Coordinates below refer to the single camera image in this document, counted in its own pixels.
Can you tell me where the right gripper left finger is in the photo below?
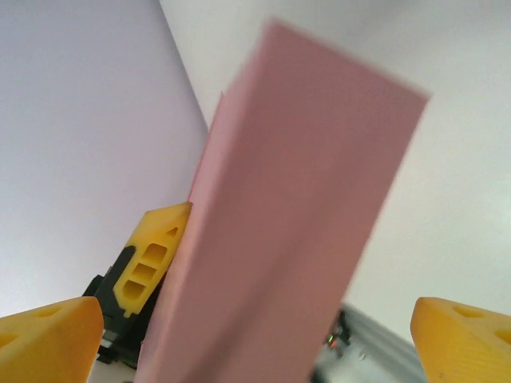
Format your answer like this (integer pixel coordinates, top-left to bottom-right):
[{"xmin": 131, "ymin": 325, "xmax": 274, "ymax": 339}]
[{"xmin": 0, "ymin": 295, "xmax": 105, "ymax": 383}]

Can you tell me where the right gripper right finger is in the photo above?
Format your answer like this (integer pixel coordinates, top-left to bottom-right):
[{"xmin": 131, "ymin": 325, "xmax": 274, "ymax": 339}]
[{"xmin": 410, "ymin": 295, "xmax": 511, "ymax": 383}]

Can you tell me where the pink paper box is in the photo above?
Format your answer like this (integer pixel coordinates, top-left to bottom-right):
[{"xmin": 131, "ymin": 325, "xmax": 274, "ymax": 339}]
[{"xmin": 135, "ymin": 15, "xmax": 433, "ymax": 383}]

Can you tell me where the small circuit board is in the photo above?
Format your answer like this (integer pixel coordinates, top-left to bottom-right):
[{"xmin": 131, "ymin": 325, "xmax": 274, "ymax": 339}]
[{"xmin": 321, "ymin": 309, "xmax": 353, "ymax": 360}]

